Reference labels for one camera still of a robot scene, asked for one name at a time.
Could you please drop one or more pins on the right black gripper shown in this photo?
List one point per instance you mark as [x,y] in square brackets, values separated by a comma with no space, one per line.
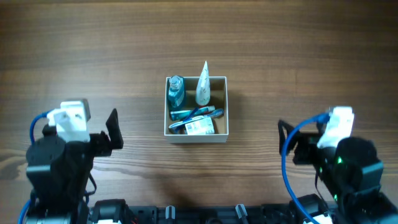
[302,144]

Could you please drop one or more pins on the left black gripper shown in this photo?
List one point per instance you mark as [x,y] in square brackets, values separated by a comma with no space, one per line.
[101,142]

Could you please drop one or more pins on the red green toothpaste tube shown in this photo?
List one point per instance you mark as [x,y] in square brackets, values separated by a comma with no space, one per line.
[183,114]

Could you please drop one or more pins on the blue white toothbrush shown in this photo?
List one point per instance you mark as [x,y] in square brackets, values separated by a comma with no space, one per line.
[214,114]

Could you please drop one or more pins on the blue pen-like stick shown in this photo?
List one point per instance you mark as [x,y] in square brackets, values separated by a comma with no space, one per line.
[175,131]

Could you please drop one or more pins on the blue mouthwash bottle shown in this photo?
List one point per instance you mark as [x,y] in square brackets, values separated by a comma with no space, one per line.
[176,93]

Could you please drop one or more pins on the green white small box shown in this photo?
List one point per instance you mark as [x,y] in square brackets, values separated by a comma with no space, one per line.
[200,127]

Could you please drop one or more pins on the white lotion tube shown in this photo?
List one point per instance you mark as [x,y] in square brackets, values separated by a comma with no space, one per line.
[202,96]

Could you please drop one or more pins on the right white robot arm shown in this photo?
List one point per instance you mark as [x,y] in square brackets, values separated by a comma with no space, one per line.
[351,171]

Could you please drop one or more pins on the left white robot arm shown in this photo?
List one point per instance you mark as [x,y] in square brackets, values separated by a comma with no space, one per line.
[59,163]

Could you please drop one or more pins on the open beige cardboard box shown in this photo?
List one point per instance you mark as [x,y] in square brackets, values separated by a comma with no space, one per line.
[219,98]

